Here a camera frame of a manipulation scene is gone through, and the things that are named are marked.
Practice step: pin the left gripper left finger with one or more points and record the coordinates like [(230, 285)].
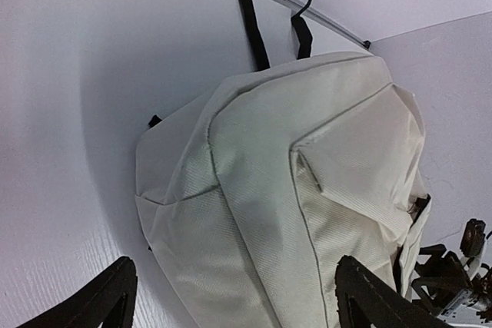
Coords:
[(106, 301)]

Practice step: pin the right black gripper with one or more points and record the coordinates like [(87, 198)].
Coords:
[(461, 278)]

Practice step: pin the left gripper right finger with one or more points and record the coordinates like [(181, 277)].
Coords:
[(413, 297)]

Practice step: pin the cream canvas backpack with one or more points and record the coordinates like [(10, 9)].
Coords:
[(250, 195)]

